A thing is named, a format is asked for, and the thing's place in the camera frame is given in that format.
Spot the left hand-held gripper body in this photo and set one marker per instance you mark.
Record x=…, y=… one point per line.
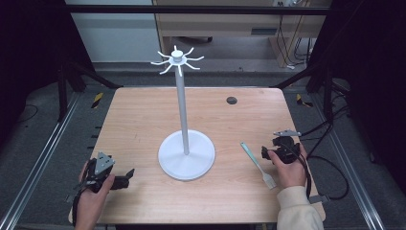
x=102, y=163

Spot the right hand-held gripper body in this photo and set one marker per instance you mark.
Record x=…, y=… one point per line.
x=287, y=150

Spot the person's right hand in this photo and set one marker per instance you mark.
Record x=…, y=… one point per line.
x=288, y=174

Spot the person's left hand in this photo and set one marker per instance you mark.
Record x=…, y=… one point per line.
x=92, y=201

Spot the yellow black floor tape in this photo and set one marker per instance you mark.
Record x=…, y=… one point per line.
x=97, y=99
x=301, y=100

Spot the white hook rack stand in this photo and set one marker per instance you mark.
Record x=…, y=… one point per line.
x=183, y=127

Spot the black metal stand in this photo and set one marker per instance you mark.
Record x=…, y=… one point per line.
x=322, y=83
x=68, y=83

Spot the white cabinet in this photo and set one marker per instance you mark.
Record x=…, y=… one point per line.
x=115, y=35

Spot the aluminium floor rail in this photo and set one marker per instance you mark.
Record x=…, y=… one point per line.
x=348, y=169
x=38, y=163

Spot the black horizontal frame bar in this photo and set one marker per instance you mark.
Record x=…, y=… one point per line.
x=191, y=10

